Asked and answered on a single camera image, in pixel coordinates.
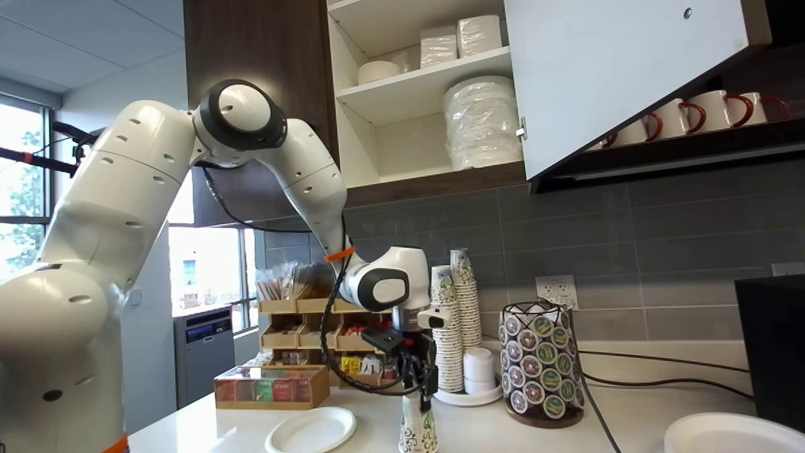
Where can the small white foam plate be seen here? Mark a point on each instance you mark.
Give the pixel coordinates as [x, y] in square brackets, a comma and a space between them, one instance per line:
[310, 428]

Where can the round coffee pod carousel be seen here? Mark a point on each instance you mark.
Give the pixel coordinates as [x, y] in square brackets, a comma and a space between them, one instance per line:
[542, 369]

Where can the dark wood cabinet door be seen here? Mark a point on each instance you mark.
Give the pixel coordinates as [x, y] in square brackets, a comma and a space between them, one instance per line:
[260, 34]

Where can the tall patterned paper cup stack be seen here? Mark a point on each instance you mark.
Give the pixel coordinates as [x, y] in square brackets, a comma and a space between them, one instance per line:
[465, 292]
[449, 353]

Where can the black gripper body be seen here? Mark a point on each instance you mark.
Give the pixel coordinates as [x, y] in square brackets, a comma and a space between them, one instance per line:
[402, 340]

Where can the white bowl stack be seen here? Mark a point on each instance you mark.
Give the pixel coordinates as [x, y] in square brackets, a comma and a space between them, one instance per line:
[382, 71]

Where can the white open cabinet door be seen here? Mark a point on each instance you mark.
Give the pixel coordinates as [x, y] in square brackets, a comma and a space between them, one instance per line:
[619, 77]

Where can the large white foam plate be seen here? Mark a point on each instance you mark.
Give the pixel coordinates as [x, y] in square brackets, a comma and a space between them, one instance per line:
[731, 436]

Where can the white cup lid stack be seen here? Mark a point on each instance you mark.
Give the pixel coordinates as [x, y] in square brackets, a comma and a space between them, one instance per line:
[478, 369]

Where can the dark mug shelf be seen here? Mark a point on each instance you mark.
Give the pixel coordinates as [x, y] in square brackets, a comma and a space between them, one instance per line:
[669, 160]

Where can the plastic wrapped plate stack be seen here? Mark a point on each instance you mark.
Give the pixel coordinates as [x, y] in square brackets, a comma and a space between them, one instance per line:
[482, 122]

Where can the white wall outlet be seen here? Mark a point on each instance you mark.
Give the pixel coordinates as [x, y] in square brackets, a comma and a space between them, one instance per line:
[556, 292]

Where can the black coffee machine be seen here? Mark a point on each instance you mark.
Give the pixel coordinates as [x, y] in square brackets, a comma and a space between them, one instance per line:
[775, 353]

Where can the clear stirrer packet bundle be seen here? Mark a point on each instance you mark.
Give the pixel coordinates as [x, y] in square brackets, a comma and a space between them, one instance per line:
[279, 280]

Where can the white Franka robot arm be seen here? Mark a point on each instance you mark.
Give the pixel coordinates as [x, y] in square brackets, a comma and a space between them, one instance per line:
[109, 209]

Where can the wooden condiment organizer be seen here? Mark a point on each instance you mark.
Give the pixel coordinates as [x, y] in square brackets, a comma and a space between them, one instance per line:
[289, 331]

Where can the white open cabinet shelving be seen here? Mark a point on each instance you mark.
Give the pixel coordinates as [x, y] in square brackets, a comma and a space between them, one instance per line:
[392, 126]

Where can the white round cup tray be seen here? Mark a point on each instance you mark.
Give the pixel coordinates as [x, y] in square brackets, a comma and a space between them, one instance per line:
[468, 399]

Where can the steel dishwasher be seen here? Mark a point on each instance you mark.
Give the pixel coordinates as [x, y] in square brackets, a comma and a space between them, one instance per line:
[205, 356]

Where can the wooden tea bag box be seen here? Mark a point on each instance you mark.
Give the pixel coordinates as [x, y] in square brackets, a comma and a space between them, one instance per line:
[271, 389]

